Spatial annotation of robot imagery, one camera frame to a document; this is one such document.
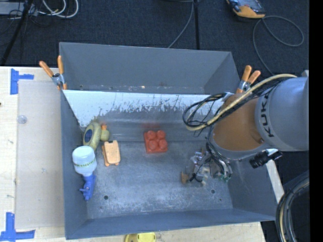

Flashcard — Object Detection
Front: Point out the red toy building brick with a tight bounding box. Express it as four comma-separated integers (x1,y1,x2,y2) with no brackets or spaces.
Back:
143,130,169,154

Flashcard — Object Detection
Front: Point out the pale wood flat board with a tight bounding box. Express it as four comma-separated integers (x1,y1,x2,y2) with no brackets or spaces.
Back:
14,79,65,230

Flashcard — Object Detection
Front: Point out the white and blue spray bottle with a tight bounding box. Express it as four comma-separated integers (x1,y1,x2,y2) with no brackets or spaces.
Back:
72,145,98,202

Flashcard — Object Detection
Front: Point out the black cylinder on white bracket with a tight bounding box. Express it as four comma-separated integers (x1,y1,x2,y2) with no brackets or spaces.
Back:
249,148,284,169

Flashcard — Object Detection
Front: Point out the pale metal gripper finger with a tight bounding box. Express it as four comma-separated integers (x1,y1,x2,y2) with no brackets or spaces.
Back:
191,165,210,187
187,153,204,173

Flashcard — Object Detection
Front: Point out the orange flat toy block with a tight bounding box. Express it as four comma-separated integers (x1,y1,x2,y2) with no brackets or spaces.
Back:
101,140,122,167

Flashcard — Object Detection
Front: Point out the grey metal bin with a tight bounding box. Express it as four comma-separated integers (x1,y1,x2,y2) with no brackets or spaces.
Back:
59,42,279,240

